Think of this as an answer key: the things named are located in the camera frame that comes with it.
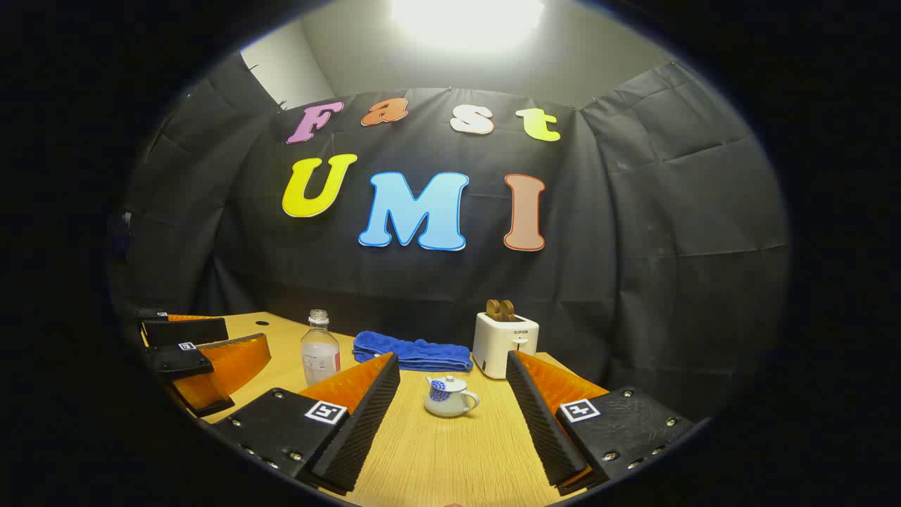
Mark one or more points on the white blue teacup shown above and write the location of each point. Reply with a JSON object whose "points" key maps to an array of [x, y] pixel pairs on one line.
{"points": [[450, 405]]}

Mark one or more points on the blue towel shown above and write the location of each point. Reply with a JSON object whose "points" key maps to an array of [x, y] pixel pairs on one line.
{"points": [[415, 352]]}

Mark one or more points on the clear plastic water bottle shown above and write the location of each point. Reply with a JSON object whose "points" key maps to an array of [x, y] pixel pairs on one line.
{"points": [[320, 355]]}

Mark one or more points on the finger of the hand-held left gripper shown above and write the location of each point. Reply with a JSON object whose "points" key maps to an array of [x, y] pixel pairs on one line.
{"points": [[186, 331], [179, 360]]}

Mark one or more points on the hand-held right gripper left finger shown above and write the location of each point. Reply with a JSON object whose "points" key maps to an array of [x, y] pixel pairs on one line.
{"points": [[366, 429]]}

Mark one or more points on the white blue teacup lid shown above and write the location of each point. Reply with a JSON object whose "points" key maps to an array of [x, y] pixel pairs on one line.
{"points": [[445, 385]]}

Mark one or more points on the ceiling light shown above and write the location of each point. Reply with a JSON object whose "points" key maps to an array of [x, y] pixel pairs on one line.
{"points": [[468, 21]]}

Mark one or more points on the white toaster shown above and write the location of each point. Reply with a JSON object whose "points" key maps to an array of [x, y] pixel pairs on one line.
{"points": [[503, 348]]}

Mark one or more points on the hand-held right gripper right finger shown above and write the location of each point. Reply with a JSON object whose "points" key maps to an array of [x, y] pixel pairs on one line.
{"points": [[545, 429]]}

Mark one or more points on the black backdrop cloth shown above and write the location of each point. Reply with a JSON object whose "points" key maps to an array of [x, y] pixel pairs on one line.
{"points": [[633, 246]]}

